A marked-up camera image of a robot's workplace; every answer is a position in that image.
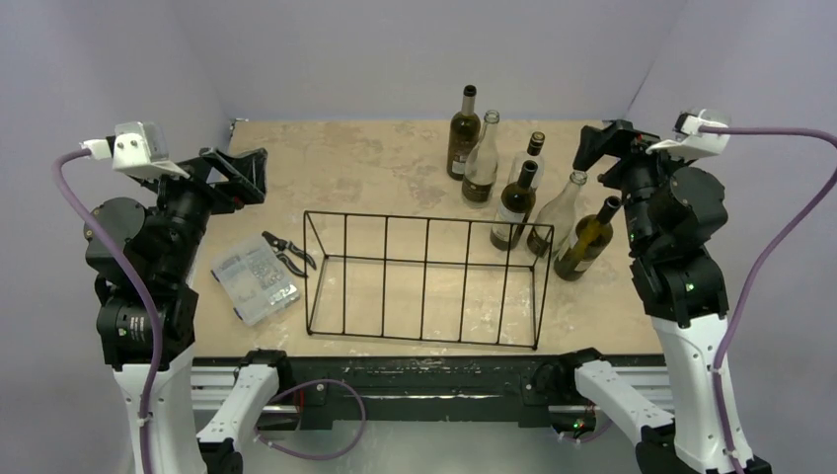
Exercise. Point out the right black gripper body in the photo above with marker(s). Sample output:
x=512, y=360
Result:
x=628, y=151

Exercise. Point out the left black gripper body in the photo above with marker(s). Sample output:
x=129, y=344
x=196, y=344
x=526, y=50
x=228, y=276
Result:
x=223, y=193

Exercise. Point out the dark green wine bottle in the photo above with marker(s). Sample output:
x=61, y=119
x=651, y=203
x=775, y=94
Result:
x=592, y=234

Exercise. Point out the clear bottle black label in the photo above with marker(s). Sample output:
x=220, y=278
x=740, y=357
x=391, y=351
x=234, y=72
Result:
x=555, y=220

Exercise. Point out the black wire wine rack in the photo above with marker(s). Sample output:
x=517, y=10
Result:
x=421, y=279

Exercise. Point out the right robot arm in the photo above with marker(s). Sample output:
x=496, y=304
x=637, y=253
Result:
x=672, y=209

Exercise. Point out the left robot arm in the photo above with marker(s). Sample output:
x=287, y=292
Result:
x=143, y=257

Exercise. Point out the clear bottle black cap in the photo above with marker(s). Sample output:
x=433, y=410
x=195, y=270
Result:
x=532, y=153

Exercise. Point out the green bottle white label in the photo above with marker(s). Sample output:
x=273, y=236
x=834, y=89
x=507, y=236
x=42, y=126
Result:
x=515, y=206

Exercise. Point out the clear tall bottle dark label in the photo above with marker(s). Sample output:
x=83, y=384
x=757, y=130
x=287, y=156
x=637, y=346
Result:
x=481, y=166

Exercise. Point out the dark bottle silver neck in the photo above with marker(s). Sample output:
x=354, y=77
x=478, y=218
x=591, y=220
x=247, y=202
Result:
x=464, y=131

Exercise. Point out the black pruning shears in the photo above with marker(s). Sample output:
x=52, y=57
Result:
x=282, y=249

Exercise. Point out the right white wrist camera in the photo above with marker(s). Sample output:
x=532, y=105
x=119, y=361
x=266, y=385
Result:
x=689, y=142

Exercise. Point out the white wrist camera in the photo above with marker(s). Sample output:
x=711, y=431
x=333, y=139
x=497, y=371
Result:
x=136, y=149
x=689, y=142

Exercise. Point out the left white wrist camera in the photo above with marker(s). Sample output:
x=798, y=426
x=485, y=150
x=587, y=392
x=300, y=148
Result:
x=136, y=149

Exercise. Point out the black table front rail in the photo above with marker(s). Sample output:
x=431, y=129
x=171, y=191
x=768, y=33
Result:
x=532, y=391

